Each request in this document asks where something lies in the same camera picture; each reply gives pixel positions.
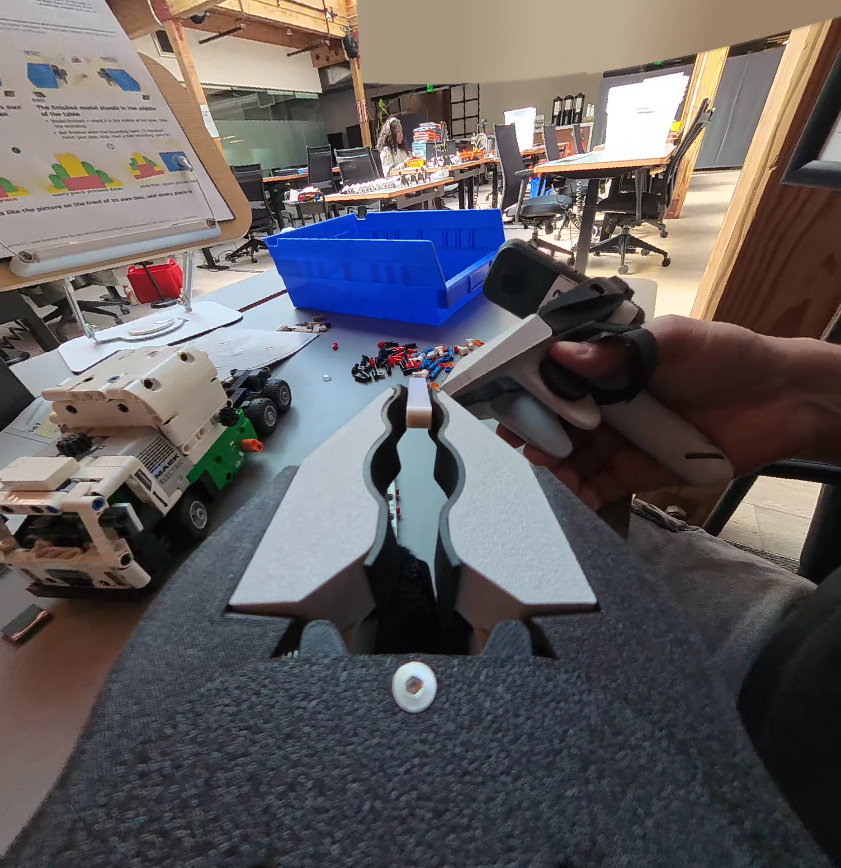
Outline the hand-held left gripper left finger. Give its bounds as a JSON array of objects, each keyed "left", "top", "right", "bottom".
[{"left": 227, "top": 385, "right": 408, "bottom": 653}]

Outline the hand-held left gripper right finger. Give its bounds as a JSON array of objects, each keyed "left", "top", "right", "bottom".
[{"left": 429, "top": 391, "right": 600, "bottom": 653}]

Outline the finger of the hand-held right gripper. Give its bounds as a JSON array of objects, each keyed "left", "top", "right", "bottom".
[{"left": 439, "top": 313, "right": 557, "bottom": 406}]

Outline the pile of small lego pins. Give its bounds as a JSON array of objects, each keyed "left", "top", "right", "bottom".
[{"left": 351, "top": 339, "right": 487, "bottom": 392}]

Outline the white green lego truck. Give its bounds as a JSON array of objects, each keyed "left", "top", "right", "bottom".
[{"left": 0, "top": 344, "right": 293, "bottom": 599}]

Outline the person's right hand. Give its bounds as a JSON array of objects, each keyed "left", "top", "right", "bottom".
[{"left": 496, "top": 316, "right": 841, "bottom": 538}]

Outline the black office chair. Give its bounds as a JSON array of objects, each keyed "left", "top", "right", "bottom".
[
  {"left": 589, "top": 98, "right": 714, "bottom": 274},
  {"left": 229, "top": 163, "right": 278, "bottom": 264},
  {"left": 305, "top": 144, "right": 337, "bottom": 195},
  {"left": 335, "top": 146, "right": 382, "bottom": 189},
  {"left": 491, "top": 122, "right": 575, "bottom": 267}
]

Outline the wooden office desk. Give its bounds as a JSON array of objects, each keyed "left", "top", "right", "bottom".
[
  {"left": 533, "top": 146, "right": 676, "bottom": 274},
  {"left": 323, "top": 173, "right": 457, "bottom": 212}
]

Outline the blue plastic bin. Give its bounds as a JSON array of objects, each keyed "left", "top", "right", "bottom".
[{"left": 263, "top": 209, "right": 507, "bottom": 328}]

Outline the grey paper sheet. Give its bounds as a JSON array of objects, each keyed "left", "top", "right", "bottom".
[{"left": 190, "top": 329, "right": 320, "bottom": 382}]

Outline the black mesh armrest chair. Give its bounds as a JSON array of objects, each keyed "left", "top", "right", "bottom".
[{"left": 702, "top": 460, "right": 841, "bottom": 585}]

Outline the red plastic box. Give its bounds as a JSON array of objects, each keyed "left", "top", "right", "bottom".
[{"left": 127, "top": 259, "right": 184, "bottom": 305}]

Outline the small dark flat piece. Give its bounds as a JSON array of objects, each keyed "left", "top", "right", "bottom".
[{"left": 1, "top": 605, "right": 52, "bottom": 642}]

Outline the black framed marker sign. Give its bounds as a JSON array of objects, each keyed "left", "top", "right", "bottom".
[{"left": 780, "top": 20, "right": 841, "bottom": 195}]

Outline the wooden clipboard stand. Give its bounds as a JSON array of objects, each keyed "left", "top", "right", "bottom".
[{"left": 0, "top": 0, "right": 253, "bottom": 375}]

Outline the printed instruction sheet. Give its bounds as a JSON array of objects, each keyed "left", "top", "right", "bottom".
[{"left": 0, "top": 0, "right": 236, "bottom": 263}]

